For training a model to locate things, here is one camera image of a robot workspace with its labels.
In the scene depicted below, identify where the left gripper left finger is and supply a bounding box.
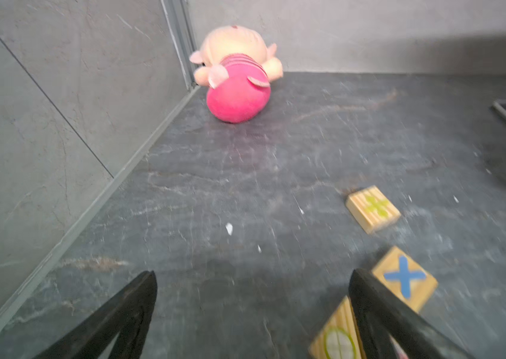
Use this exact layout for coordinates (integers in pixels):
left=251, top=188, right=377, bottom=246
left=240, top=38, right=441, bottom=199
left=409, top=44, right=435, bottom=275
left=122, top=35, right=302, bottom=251
left=36, top=271, right=158, bottom=358

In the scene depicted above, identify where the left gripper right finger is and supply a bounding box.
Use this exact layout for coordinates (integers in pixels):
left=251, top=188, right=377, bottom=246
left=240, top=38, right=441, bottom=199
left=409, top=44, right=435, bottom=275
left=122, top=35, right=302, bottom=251
left=348, top=269, right=473, bottom=359

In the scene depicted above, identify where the wooden block far left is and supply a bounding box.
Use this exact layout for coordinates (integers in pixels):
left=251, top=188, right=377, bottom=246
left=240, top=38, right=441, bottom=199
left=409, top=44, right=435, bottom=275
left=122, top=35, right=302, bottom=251
left=371, top=246, right=438, bottom=314

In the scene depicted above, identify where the wooden picture block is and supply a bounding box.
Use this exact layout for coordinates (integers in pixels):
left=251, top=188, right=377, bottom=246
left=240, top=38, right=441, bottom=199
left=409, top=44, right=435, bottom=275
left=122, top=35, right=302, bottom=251
left=309, top=296, right=365, bottom=359

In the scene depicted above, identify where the wooden plus sign block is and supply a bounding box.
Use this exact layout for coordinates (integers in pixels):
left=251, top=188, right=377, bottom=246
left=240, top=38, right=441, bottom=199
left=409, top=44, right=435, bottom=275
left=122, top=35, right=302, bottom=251
left=346, top=186, right=401, bottom=234

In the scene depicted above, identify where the pink plush doll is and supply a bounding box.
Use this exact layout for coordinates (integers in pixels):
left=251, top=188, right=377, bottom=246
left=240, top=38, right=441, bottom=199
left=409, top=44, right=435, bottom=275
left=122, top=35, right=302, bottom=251
left=189, top=25, right=284, bottom=124

